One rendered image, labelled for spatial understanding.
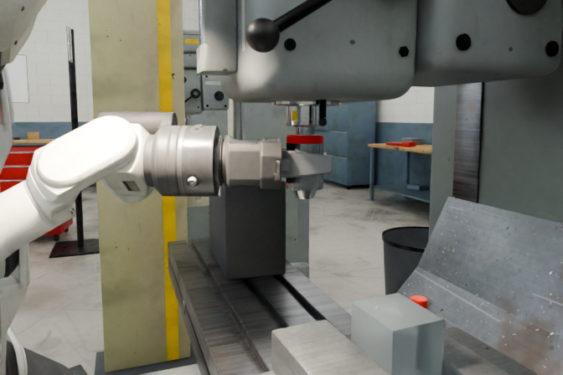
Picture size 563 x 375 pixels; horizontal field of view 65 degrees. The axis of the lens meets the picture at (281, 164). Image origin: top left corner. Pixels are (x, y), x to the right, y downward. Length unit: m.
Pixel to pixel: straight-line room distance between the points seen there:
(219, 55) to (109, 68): 1.75
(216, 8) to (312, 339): 0.35
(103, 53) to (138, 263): 1.02
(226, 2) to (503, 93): 0.49
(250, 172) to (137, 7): 1.83
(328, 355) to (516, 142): 0.50
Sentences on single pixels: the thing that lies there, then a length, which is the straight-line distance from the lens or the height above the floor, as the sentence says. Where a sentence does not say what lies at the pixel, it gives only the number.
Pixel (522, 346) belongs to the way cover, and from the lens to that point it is 0.71.
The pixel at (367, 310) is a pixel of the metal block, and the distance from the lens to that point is 0.40.
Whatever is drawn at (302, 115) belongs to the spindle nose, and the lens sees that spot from 0.53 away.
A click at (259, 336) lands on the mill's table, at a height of 0.98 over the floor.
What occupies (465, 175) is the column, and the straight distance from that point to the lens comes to 0.86.
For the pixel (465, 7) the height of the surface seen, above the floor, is 1.41.
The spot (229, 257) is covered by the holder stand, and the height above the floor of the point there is 1.03.
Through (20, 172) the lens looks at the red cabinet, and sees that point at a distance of 5.11.
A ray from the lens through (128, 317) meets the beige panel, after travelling 2.44.
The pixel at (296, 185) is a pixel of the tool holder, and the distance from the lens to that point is 0.53.
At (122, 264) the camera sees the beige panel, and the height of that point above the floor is 0.57.
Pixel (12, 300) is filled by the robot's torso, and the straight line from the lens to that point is 1.15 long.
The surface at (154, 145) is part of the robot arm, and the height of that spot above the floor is 1.26.
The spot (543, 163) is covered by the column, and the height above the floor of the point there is 1.22.
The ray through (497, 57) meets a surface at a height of 1.36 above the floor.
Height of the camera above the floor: 1.29
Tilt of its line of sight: 6 degrees down
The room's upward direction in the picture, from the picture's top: straight up
